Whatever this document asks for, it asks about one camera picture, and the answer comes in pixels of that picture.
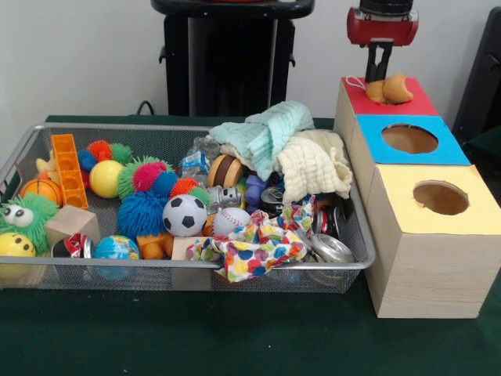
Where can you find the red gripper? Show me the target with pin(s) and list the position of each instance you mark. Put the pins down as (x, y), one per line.
(383, 30)

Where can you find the brown teddy bear plush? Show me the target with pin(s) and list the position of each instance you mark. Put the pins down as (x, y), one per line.
(395, 91)

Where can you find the cream waffle cloth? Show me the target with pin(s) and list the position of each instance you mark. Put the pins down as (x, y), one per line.
(313, 164)

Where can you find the light blue waffle cloth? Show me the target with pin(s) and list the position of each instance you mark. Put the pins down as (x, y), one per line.
(270, 137)

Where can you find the multicolour spiky caterpillar toy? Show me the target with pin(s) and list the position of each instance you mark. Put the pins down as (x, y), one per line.
(152, 176)

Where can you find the orange plastic tray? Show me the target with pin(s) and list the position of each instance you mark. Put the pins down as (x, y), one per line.
(70, 172)

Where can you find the wooden box with three holes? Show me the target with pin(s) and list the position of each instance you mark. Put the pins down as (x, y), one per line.
(430, 274)

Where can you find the clear mesh bin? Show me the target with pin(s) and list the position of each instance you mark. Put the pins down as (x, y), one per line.
(313, 280)

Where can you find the white baseball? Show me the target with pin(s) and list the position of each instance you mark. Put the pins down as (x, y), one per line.
(231, 221)

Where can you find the colourful spotted cloth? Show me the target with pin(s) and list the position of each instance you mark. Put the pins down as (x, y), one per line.
(250, 254)

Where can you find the black and white soccer ball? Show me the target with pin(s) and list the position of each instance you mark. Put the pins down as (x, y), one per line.
(184, 215)

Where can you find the large blue spiky ball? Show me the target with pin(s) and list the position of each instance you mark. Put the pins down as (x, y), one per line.
(141, 215)

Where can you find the plain yellow ball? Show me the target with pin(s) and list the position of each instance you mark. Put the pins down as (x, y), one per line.
(105, 178)

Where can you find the dark green table cloth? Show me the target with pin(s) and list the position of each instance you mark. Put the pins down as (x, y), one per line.
(195, 333)

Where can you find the green googly-eyed puffer ball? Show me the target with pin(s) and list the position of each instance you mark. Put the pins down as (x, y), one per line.
(23, 219)

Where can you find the black furniture frame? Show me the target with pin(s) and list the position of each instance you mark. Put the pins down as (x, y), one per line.
(481, 78)

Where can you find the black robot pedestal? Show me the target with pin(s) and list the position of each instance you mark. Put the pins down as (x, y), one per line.
(235, 78)

